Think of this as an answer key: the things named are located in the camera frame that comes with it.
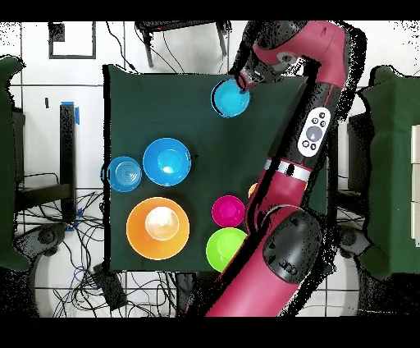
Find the small ribbed teal bowl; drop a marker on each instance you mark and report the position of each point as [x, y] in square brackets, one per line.
[229, 100]

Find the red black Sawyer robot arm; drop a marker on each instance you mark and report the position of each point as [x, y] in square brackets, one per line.
[282, 197]

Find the white boxes stack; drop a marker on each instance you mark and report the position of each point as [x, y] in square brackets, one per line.
[416, 184]

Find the dark green tablecloth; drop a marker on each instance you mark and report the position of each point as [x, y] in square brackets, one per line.
[164, 108]

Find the orange cup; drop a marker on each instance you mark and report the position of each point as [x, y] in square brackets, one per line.
[252, 189]

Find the large blue bowl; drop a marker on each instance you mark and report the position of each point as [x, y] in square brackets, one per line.
[167, 162]

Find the pink red bowl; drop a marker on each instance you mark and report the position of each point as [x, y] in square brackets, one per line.
[228, 211]

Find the black equipment stand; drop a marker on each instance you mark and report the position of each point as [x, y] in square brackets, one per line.
[359, 154]

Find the shallow blue bowl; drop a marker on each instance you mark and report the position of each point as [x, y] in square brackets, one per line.
[124, 174]

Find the green bowl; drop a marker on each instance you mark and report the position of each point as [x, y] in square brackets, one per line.
[223, 249]

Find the green cloth side table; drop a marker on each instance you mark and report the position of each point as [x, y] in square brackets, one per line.
[393, 164]
[6, 164]

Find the large yellow bowl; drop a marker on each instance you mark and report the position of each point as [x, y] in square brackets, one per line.
[137, 229]

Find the black stand bar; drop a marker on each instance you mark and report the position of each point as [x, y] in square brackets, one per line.
[68, 147]

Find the black power box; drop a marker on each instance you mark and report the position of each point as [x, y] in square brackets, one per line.
[110, 289]

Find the dark grey chair with knob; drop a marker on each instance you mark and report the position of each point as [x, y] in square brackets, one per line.
[47, 236]

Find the black floor frame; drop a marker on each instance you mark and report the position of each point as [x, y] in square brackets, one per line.
[56, 32]

